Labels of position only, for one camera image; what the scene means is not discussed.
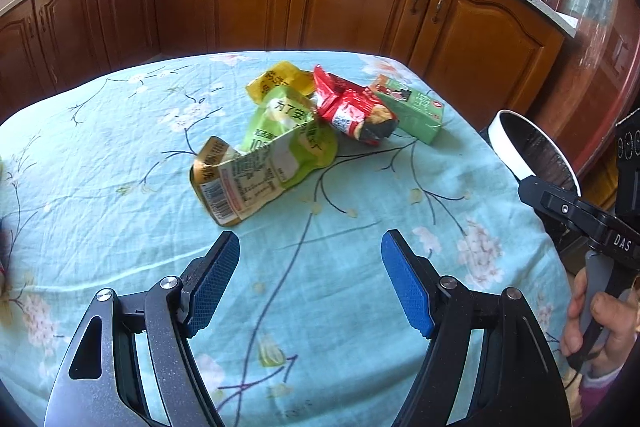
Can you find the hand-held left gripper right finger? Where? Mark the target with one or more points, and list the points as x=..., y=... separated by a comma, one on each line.
x=405, y=282

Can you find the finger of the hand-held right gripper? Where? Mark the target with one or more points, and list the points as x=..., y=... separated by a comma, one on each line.
x=550, y=203

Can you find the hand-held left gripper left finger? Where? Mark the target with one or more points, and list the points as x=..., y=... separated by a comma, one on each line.
x=215, y=277

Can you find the white trash bin black liner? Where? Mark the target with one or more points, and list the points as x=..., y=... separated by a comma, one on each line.
x=505, y=147

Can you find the light green pouch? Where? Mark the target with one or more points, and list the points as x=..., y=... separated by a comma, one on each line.
x=265, y=157

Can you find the green drink carton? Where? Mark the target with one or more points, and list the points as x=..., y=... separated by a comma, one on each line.
x=420, y=112

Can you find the red snack packet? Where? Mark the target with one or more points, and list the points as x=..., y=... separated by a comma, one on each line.
x=345, y=107

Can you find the yellow pouch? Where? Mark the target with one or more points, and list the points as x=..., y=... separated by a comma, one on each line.
x=285, y=79

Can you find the person's right forearm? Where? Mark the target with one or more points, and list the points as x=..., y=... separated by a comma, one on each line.
x=610, y=397

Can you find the person's right hand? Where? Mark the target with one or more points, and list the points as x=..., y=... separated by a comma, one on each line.
x=625, y=327

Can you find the teal floral tablecloth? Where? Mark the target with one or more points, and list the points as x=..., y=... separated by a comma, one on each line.
x=125, y=157

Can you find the wooden door frame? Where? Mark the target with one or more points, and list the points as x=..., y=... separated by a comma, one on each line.
x=590, y=7

